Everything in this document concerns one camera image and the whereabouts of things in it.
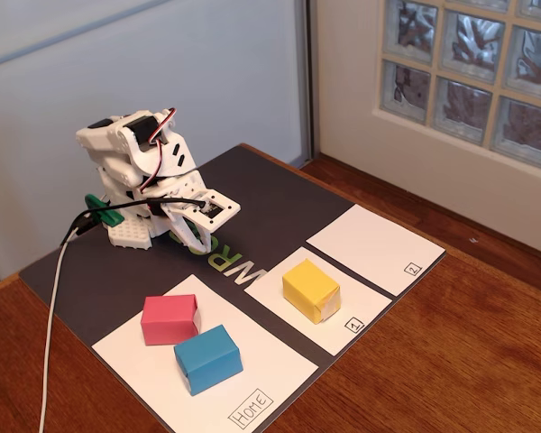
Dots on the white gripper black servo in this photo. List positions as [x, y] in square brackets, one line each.
[186, 231]

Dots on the red paper box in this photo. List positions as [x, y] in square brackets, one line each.
[167, 320]

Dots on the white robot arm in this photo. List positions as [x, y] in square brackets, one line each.
[112, 158]

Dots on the blue paper box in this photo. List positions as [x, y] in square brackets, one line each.
[207, 358]

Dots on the yellow paper box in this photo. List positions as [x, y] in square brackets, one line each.
[309, 288]

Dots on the white sheet marked home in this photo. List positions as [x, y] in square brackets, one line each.
[131, 361]

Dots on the dark grey mat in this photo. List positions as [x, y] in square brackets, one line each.
[117, 279]

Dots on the green clamp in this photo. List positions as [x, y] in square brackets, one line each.
[103, 212]

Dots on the white sheet marked 2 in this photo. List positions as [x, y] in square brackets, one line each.
[369, 243]

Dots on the white sheet marked 1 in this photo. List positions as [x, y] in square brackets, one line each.
[365, 306]

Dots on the glass block window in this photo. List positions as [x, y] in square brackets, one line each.
[469, 67]

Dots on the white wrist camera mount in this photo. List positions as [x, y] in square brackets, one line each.
[218, 209]

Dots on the grey metal door frame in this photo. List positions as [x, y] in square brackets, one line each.
[305, 76]

